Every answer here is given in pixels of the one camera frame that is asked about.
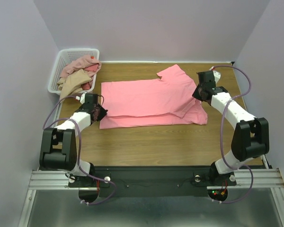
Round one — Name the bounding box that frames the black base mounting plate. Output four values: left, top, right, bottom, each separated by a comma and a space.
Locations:
68, 166, 236, 197

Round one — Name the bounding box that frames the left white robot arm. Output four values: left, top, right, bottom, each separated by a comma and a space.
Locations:
39, 92, 110, 186

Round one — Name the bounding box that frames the aluminium frame rail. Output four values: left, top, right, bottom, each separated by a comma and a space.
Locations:
28, 169, 74, 190

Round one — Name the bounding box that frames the dusty pink t shirt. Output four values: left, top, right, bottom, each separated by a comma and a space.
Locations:
59, 54, 102, 78

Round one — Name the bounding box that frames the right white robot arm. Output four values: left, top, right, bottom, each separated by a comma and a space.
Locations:
192, 70, 269, 184

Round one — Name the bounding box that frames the beige t shirt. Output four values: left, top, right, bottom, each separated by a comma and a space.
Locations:
57, 69, 92, 100

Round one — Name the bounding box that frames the red t shirt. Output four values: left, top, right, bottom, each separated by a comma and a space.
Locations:
81, 55, 101, 90

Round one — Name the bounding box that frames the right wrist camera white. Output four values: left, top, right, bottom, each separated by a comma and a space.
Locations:
210, 67, 221, 83

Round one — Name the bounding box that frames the bright pink t shirt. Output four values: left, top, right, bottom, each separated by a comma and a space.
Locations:
99, 65, 208, 130

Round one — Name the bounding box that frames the white plastic laundry basket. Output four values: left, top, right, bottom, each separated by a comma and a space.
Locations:
48, 48, 100, 95

